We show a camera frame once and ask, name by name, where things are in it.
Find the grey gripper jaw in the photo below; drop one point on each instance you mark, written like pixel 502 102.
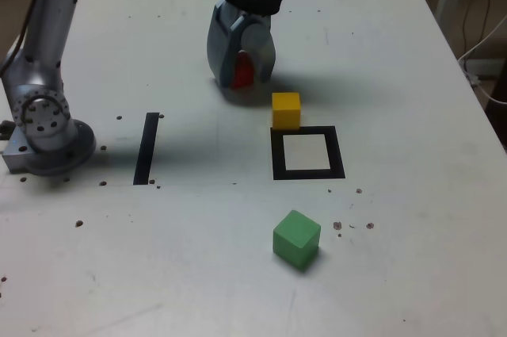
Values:
pixel 255 35
pixel 219 43

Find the red cube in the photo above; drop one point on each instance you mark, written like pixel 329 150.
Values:
pixel 243 73

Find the yellow cube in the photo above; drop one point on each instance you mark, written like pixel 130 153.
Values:
pixel 286 111

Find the green cube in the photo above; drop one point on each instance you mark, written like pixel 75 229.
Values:
pixel 295 240

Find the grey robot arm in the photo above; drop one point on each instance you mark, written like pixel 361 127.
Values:
pixel 43 35

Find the black tape square outline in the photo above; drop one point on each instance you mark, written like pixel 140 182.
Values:
pixel 277 154

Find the black tape strip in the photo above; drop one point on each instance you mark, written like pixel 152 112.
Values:
pixel 146 146

